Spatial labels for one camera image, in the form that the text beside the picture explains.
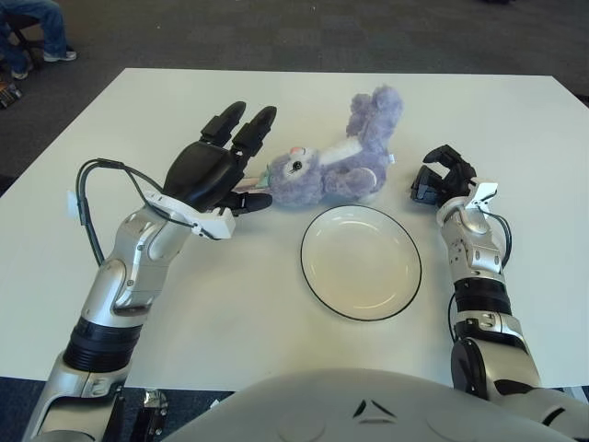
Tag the grey robot torso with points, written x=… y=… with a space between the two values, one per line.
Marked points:
x=322 y=405

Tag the white plate with black rim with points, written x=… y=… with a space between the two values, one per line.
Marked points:
x=361 y=267

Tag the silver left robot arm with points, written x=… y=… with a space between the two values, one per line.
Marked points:
x=138 y=258

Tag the purple plush bunny doll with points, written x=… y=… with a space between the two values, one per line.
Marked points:
x=294 y=184

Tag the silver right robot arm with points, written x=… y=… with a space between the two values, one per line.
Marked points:
x=478 y=258

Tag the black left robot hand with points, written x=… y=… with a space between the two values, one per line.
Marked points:
x=202 y=170

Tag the seated person in jeans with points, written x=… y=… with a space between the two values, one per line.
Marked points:
x=50 y=27

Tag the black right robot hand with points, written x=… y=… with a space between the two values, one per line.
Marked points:
x=455 y=179

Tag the black chair under person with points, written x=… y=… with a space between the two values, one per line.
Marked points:
x=27 y=20

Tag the striped object on floor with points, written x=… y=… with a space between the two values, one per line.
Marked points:
x=9 y=96

